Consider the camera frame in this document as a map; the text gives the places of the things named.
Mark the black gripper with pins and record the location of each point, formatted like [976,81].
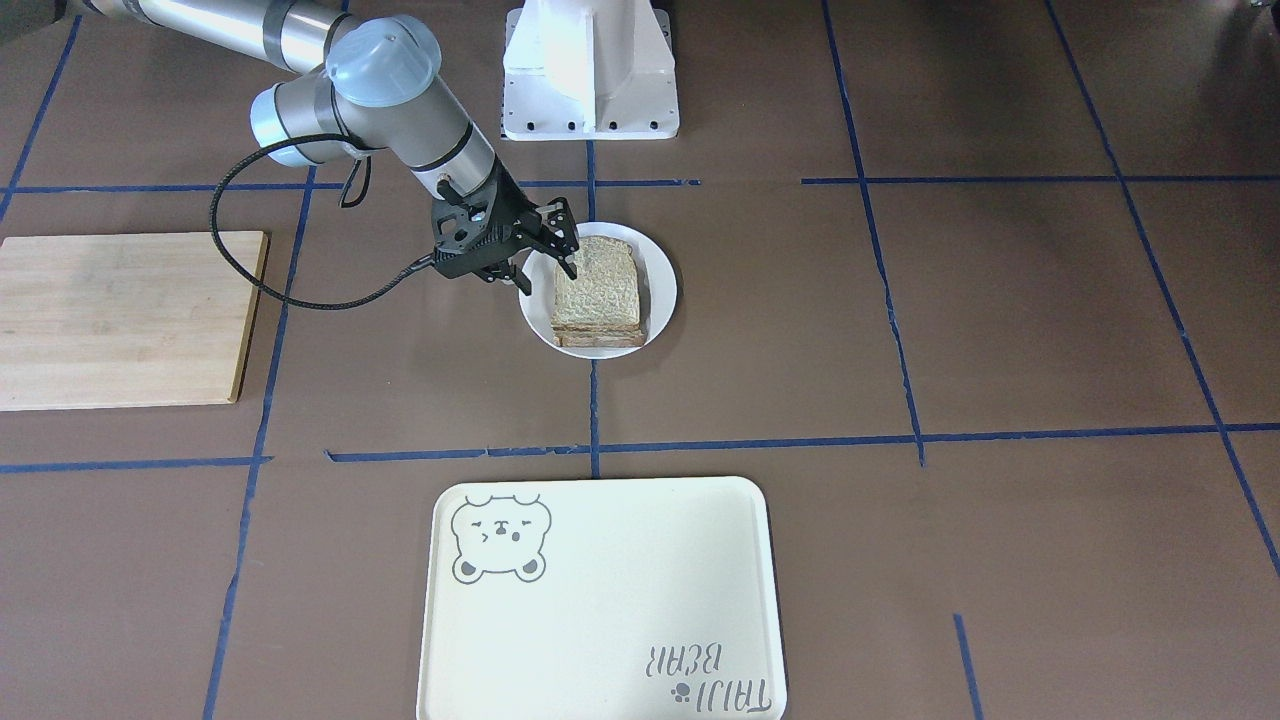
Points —
[517,212]

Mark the brown bread slice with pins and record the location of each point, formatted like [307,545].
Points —
[604,295]

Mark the white round plate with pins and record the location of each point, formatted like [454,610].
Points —
[659,289]

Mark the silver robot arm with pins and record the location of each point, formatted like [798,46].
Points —
[365,85]

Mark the cream bear serving tray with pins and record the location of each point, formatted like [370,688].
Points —
[602,599]

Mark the bamboo cutting board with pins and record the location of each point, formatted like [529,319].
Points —
[91,321]

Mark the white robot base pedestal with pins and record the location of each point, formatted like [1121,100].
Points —
[589,70]

